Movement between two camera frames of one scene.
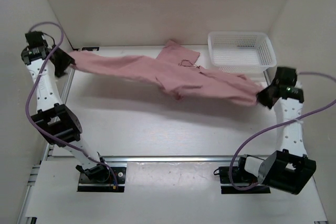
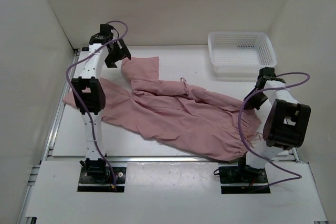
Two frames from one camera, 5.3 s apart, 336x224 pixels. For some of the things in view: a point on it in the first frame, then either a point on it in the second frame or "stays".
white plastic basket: [250, 53] stays
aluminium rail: [146, 159] stays
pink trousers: [174, 70] to [195, 121]
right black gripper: [261, 97] to [250, 104]
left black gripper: [66, 61] to [123, 53]
